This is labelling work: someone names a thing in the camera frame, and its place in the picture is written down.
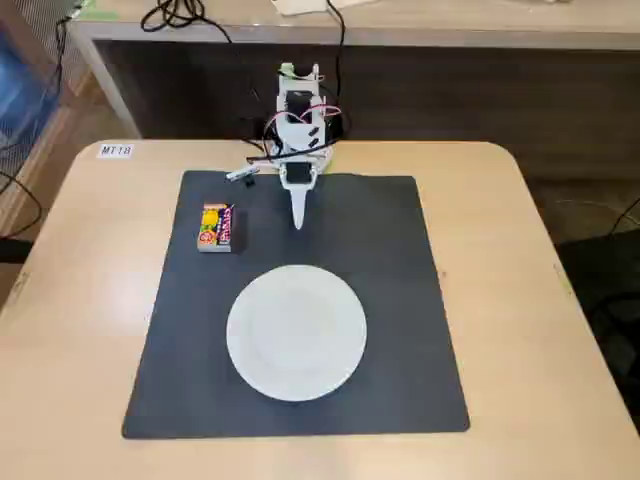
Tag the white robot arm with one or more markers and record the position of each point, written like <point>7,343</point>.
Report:
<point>300,132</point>

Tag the white round dish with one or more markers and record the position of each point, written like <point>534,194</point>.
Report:
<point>296,332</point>

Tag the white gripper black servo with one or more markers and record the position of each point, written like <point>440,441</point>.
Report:
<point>298,191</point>

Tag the beige desk with dark panel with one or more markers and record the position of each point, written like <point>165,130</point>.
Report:
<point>450,75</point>

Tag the blue plastic box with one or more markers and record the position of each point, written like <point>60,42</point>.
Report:
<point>22,90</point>

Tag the white label sticker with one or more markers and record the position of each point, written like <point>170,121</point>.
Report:
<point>115,150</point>

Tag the yellow and navy candy box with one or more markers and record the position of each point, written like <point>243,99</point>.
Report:
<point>218,227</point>

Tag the white paper sheet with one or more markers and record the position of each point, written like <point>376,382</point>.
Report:
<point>305,6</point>

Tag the dark grey mat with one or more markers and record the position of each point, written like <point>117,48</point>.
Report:
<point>380,310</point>

